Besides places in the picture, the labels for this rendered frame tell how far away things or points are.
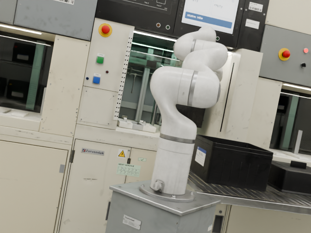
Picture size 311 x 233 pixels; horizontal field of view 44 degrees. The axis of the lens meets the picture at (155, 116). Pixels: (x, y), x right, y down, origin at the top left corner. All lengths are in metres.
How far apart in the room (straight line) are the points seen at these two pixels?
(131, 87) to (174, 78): 1.63
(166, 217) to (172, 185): 0.13
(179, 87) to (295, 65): 1.12
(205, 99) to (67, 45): 0.91
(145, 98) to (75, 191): 1.12
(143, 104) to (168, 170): 1.60
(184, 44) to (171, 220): 0.76
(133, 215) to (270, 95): 1.20
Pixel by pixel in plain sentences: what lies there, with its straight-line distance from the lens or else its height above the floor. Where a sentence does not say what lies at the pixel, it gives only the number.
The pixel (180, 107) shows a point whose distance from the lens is 2.22.
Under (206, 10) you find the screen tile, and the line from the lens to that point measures 2.07.
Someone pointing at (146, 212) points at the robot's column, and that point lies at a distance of 1.23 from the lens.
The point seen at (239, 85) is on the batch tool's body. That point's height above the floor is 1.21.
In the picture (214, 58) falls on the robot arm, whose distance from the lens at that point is 1.56.
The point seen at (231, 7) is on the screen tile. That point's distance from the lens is 2.12.
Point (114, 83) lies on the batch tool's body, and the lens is 1.95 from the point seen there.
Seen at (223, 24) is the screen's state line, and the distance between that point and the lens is 2.09.
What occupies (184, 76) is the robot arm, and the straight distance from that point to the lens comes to 1.25.
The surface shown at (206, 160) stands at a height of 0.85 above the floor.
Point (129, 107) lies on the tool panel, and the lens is 2.85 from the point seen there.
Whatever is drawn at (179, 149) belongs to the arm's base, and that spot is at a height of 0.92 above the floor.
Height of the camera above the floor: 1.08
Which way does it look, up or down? 3 degrees down
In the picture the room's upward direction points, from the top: 11 degrees clockwise
